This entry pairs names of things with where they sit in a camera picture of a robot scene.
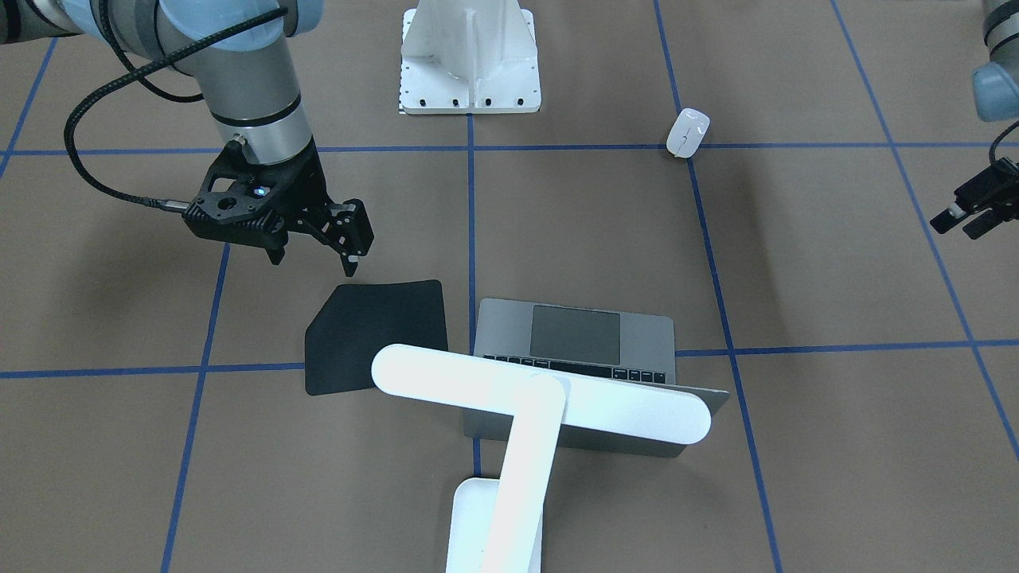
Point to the black mouse pad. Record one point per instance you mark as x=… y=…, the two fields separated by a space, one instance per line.
x=358 y=320

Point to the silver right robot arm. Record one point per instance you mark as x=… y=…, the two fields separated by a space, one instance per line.
x=235 y=50

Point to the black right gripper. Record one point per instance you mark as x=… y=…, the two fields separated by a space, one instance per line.
x=309 y=188

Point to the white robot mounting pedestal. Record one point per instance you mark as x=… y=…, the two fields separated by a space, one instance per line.
x=469 y=57

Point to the white computer mouse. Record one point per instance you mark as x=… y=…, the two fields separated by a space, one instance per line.
x=687 y=133

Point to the white desk lamp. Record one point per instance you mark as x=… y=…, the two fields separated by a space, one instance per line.
x=496 y=523

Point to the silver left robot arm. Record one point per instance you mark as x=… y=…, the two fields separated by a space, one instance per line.
x=995 y=84

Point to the silver grey laptop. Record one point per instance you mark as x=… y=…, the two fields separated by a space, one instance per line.
x=605 y=343

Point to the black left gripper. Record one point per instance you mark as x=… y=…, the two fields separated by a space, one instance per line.
x=985 y=189

